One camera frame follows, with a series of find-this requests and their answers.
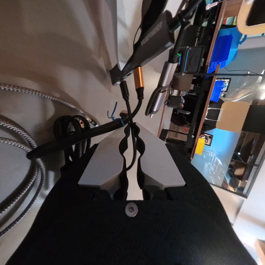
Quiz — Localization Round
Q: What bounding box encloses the black multi-port charger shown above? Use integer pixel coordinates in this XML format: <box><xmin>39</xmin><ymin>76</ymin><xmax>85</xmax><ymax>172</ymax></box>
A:
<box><xmin>166</xmin><ymin>96</ymin><xmax>185</xmax><ymax>108</ymax></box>

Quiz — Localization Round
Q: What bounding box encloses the black power station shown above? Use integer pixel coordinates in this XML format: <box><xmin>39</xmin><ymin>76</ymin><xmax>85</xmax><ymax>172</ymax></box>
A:
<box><xmin>174</xmin><ymin>46</ymin><xmax>206</xmax><ymax>76</ymax></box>

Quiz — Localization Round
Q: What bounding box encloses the coiled black cable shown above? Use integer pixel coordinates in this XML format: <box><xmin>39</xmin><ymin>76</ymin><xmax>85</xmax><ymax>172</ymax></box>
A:
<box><xmin>54</xmin><ymin>115</ymin><xmax>92</xmax><ymax>158</ymax></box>

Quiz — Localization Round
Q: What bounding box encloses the wooden desk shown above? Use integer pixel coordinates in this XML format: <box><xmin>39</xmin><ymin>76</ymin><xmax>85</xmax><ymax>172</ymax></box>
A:
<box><xmin>157</xmin><ymin>0</ymin><xmax>236</xmax><ymax>161</ymax></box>

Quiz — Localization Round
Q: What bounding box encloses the silver adapter dongle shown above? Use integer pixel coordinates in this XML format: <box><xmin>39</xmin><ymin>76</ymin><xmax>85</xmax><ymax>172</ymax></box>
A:
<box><xmin>145</xmin><ymin>21</ymin><xmax>188</xmax><ymax>119</ymax></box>

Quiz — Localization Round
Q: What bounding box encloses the grey usb hub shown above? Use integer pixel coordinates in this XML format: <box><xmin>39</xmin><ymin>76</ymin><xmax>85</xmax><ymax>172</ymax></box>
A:
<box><xmin>109</xmin><ymin>10</ymin><xmax>175</xmax><ymax>86</ymax></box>

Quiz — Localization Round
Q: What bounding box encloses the fiducial tag sign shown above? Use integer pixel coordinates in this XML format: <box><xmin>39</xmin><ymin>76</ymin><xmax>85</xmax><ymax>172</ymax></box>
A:
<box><xmin>215</xmin><ymin>77</ymin><xmax>231</xmax><ymax>93</ymax></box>
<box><xmin>199</xmin><ymin>133</ymin><xmax>214</xmax><ymax>147</ymax></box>

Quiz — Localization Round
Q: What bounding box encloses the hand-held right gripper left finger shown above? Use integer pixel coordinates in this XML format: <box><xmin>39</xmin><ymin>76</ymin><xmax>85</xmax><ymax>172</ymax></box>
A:
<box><xmin>78</xmin><ymin>122</ymin><xmax>134</xmax><ymax>200</ymax></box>

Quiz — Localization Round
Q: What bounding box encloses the blue plastic bin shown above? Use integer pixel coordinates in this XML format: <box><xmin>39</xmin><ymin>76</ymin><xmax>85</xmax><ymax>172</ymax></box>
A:
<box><xmin>210</xmin><ymin>80</ymin><xmax>225</xmax><ymax>102</ymax></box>
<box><xmin>208</xmin><ymin>34</ymin><xmax>234</xmax><ymax>69</ymax></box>
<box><xmin>218</xmin><ymin>29</ymin><xmax>247</xmax><ymax>62</ymax></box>

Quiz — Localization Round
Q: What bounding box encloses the grey braided usb-c cable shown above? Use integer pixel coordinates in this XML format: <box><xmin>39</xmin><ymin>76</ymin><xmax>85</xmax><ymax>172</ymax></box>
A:
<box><xmin>0</xmin><ymin>83</ymin><xmax>98</xmax><ymax>236</ymax></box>

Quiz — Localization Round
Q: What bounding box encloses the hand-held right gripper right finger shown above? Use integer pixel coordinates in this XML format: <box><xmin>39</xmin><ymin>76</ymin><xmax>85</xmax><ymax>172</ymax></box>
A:
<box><xmin>133</xmin><ymin>122</ymin><xmax>186</xmax><ymax>200</ymax></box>

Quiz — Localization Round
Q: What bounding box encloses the thin black usb-c cable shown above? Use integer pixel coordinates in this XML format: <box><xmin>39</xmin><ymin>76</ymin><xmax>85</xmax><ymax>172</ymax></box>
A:
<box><xmin>120</xmin><ymin>80</ymin><xmax>137</xmax><ymax>171</ymax></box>

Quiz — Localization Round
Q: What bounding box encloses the cardboard box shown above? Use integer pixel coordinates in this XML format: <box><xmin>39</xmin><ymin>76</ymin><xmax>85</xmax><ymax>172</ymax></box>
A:
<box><xmin>167</xmin><ymin>122</ymin><xmax>188</xmax><ymax>142</ymax></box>

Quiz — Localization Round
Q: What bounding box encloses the black cable orange plug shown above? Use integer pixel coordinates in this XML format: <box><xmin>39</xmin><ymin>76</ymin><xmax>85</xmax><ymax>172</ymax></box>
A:
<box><xmin>27</xmin><ymin>66</ymin><xmax>145</xmax><ymax>160</ymax></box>

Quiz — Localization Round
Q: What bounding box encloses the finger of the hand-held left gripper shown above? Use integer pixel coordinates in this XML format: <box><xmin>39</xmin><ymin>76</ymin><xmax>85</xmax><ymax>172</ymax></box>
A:
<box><xmin>107</xmin><ymin>0</ymin><xmax>167</xmax><ymax>73</ymax></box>

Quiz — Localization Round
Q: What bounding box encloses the yellow plastic bin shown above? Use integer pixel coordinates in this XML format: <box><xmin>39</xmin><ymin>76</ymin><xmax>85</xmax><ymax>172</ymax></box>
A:
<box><xmin>195</xmin><ymin>138</ymin><xmax>206</xmax><ymax>156</ymax></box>

